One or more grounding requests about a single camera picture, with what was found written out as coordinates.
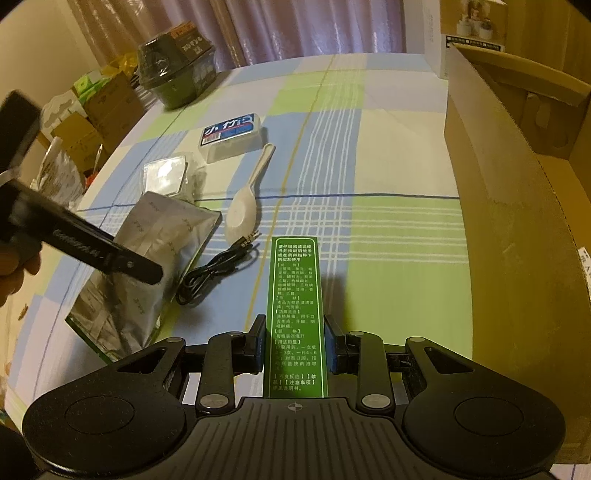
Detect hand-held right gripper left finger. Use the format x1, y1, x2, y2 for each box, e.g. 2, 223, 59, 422
108, 316, 267, 415

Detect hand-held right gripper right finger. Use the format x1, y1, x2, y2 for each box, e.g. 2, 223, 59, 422
324, 316, 483, 412

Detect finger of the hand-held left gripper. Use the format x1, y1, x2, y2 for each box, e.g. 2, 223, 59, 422
108, 241, 165, 285

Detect black audio cable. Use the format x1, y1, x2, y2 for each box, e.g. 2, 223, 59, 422
174, 232, 260, 308

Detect silver foil bag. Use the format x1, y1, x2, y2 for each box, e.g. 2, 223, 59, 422
64, 191, 223, 366

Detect green medicine box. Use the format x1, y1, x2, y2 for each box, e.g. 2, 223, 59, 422
262, 236, 330, 399

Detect white plastic spoon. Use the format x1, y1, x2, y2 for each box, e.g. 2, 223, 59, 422
223, 143, 278, 246

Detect brown cardboard box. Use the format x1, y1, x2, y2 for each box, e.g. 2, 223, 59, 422
442, 43, 591, 464

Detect person's left hand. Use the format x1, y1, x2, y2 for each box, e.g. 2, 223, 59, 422
0, 251, 42, 308

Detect crumpled silver bag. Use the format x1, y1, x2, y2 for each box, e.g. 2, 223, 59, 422
34, 135, 88, 214

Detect small cardboard box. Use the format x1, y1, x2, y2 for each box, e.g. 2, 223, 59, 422
50, 110, 105, 174

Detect clear plastic pack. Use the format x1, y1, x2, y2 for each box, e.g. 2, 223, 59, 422
141, 154, 207, 202

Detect tall cardboard box with flap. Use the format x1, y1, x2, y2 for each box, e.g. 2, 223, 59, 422
82, 73, 145, 141

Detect green tissue packets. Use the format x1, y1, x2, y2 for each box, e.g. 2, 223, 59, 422
73, 74, 110, 101

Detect white box with blue label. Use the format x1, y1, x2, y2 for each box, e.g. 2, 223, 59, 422
198, 112, 269, 164

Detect yellow plastic bag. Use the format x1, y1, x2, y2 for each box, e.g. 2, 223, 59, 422
100, 50, 140, 78

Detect dark green instant noodle bowl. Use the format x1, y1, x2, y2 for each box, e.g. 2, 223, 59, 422
137, 20, 218, 110

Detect mauve curtain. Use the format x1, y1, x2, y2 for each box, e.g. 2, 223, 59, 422
65, 0, 408, 73

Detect white product box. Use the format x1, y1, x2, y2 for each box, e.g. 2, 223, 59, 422
431, 0, 509, 79

